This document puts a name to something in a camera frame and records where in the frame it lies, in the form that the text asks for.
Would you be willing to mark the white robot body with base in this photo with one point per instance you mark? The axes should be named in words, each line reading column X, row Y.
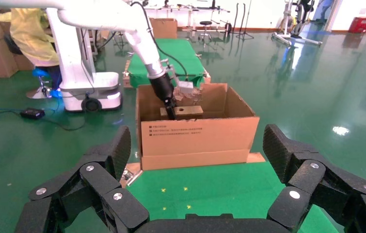
column 73, row 70

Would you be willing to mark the green tablecloth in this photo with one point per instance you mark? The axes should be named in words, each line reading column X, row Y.
column 221, row 193

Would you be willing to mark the white exercise frame equipment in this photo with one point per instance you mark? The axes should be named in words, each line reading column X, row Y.
column 295, row 29

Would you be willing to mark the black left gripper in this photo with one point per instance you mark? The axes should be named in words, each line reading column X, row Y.
column 163, row 88

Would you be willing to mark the small brown cardboard box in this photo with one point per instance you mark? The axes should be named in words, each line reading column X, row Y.
column 187, row 112

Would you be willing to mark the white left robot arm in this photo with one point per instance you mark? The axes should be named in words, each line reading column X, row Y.
column 118, row 16

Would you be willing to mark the large open brown carton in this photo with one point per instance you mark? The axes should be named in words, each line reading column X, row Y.
column 198, row 141

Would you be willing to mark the closed brown cardboard box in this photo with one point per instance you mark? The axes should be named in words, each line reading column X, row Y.
column 165, row 29

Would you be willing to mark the long white work table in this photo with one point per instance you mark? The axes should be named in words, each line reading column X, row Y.
column 186, row 9

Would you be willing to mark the black tripod stands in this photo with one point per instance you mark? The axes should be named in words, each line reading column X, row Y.
column 243, row 32

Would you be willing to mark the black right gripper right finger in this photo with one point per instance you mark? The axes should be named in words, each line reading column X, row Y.
column 330, row 186

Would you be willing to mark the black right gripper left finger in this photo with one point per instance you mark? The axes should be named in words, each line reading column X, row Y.
column 83, row 193

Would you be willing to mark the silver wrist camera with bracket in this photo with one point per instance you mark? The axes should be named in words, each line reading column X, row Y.
column 186, row 86

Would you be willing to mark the red box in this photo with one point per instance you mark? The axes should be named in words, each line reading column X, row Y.
column 359, row 25

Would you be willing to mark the black power box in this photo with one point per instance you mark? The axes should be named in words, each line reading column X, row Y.
column 31, row 114

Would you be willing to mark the black round stool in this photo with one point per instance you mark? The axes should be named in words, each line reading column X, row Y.
column 205, row 23

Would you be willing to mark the person in yellow coat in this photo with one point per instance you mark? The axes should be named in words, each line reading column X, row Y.
column 28, row 35

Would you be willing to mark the green cloth covered table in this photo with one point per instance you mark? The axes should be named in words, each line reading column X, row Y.
column 182, row 58

